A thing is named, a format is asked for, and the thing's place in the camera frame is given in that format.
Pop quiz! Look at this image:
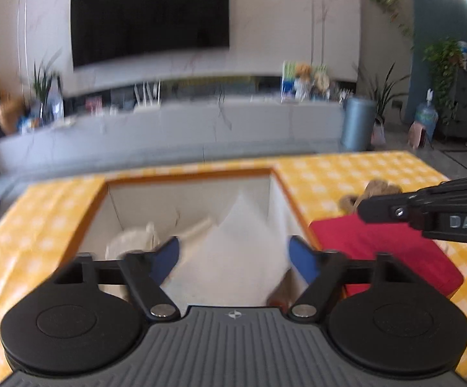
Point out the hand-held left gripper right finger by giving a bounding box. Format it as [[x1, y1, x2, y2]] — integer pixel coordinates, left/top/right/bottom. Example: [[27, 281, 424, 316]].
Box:
[[287, 236, 413, 323]]

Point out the blue water jug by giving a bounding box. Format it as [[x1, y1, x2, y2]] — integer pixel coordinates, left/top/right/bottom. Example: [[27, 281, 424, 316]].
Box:
[[414, 103, 439, 134]]

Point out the green potted plant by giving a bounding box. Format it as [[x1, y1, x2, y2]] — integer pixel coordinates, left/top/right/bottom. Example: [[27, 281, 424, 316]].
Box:
[[28, 50, 63, 122]]

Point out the teddy bear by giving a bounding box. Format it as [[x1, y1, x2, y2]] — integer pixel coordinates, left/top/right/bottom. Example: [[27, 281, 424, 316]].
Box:
[[294, 64, 312, 99]]

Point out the orange cardboard box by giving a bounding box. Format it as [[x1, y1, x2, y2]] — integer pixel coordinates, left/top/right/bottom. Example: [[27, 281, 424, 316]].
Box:
[[78, 166, 323, 315]]

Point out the printed photo board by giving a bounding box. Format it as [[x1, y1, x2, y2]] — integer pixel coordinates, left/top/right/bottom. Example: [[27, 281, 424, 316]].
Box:
[[280, 60, 298, 101]]

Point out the hanging vine plant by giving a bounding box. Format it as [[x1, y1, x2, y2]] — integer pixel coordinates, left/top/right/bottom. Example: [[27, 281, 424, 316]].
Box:
[[368, 0, 415, 49]]

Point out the gold vase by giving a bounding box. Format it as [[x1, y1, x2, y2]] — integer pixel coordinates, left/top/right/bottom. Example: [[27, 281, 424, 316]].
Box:
[[0, 97, 26, 135]]

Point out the white router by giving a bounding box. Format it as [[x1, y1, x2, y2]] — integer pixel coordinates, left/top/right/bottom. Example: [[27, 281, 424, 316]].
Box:
[[132, 82, 161, 109]]

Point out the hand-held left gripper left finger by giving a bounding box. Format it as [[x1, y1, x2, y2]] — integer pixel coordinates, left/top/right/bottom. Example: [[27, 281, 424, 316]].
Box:
[[54, 236, 181, 323]]

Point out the white round fan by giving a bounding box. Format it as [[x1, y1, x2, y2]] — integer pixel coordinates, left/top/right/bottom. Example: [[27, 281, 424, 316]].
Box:
[[313, 70, 331, 99]]

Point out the black cable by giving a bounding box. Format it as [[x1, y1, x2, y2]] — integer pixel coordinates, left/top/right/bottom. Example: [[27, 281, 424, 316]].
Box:
[[217, 89, 234, 130]]

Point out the tall leafy potted plant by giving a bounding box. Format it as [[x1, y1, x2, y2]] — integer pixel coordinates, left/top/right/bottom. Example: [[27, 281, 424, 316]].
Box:
[[354, 62, 411, 125]]

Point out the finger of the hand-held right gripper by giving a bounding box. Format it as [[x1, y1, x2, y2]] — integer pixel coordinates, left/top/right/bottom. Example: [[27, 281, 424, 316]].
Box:
[[356, 191, 425, 226]]

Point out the clear water bottle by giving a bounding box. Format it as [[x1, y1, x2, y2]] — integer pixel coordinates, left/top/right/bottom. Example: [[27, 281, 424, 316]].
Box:
[[47, 84, 65, 121]]

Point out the marble television console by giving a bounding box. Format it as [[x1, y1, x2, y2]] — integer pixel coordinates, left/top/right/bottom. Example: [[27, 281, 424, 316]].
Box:
[[0, 99, 347, 174]]

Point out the white tissue cloth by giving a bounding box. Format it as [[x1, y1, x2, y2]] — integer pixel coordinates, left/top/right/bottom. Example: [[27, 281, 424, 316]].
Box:
[[165, 191, 294, 307]]

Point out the small woven bag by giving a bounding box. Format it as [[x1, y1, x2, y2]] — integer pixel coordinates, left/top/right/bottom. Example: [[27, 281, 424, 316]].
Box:
[[370, 117, 386, 146]]

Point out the black television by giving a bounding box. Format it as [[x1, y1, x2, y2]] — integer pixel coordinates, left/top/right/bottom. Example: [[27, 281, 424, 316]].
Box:
[[70, 0, 231, 69]]

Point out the beige fleece insole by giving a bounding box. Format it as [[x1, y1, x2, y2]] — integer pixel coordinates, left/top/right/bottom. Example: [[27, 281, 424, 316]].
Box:
[[105, 222, 157, 295]]

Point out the red box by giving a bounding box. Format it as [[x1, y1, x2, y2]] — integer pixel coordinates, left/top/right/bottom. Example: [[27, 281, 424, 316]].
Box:
[[309, 213, 464, 301]]

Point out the tan plush toy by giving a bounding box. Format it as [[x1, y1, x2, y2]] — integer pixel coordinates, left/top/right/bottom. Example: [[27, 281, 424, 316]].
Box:
[[338, 179, 404, 214]]

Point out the pink heater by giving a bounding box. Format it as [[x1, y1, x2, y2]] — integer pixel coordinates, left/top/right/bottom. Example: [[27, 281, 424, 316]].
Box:
[[408, 123, 428, 150]]

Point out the grey trash can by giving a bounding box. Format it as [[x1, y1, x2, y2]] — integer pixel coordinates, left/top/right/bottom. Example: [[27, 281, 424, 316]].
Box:
[[340, 97, 378, 152]]

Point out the trailing green plant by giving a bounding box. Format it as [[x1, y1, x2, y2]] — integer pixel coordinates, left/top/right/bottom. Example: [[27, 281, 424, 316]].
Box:
[[423, 38, 465, 125]]

